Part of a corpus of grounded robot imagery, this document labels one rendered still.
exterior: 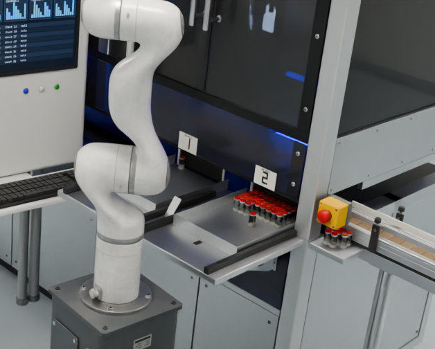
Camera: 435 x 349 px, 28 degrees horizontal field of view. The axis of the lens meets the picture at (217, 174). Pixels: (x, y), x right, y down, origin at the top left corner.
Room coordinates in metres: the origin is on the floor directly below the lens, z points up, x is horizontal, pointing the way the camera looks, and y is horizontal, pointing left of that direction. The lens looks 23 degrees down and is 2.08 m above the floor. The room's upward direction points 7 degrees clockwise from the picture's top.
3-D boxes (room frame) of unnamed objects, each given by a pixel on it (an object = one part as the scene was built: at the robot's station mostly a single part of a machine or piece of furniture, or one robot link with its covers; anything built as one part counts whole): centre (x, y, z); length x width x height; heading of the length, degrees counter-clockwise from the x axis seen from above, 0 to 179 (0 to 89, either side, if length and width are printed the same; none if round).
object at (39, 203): (2.71, 0.64, 0.79); 0.45 x 0.28 x 0.03; 133
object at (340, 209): (2.36, -0.36, 0.99); 0.08 x 0.07 x 0.07; 140
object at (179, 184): (2.65, 0.17, 0.90); 0.34 x 0.26 x 0.04; 140
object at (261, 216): (2.50, -0.15, 0.91); 0.18 x 0.02 x 0.05; 50
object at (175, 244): (2.48, 0.08, 0.87); 0.70 x 0.48 x 0.02; 50
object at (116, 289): (1.96, 0.23, 0.95); 0.19 x 0.19 x 0.18
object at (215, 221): (2.43, -0.09, 0.90); 0.34 x 0.26 x 0.04; 140
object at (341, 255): (2.38, -0.40, 0.87); 0.14 x 0.13 x 0.02; 140
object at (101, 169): (1.96, 0.26, 1.16); 0.19 x 0.12 x 0.24; 93
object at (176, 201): (2.40, 0.16, 0.91); 0.14 x 0.03 x 0.06; 139
